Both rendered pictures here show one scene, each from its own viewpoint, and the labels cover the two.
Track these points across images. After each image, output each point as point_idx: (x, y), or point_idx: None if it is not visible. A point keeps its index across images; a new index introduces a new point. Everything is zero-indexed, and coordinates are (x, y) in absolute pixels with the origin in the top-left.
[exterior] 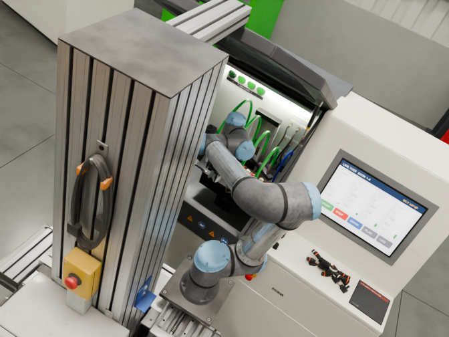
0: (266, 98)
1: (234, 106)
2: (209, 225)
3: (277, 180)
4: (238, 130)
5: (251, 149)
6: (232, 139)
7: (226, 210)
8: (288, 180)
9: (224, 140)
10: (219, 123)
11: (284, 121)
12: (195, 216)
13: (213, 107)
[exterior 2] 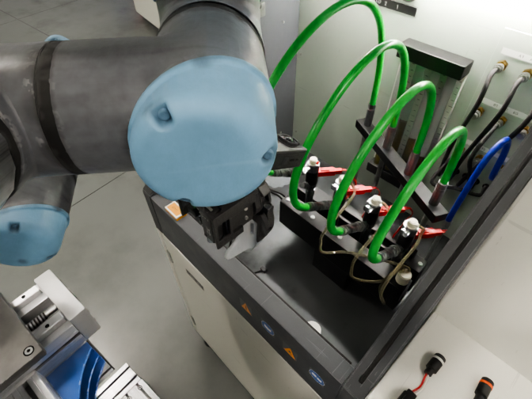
0: (427, 7)
1: (351, 53)
2: (280, 335)
3: (462, 229)
4: (184, 16)
5: (222, 121)
6: (87, 61)
7: (336, 282)
8: (499, 229)
9: (24, 69)
10: (328, 97)
11: (481, 60)
12: (252, 307)
13: (313, 66)
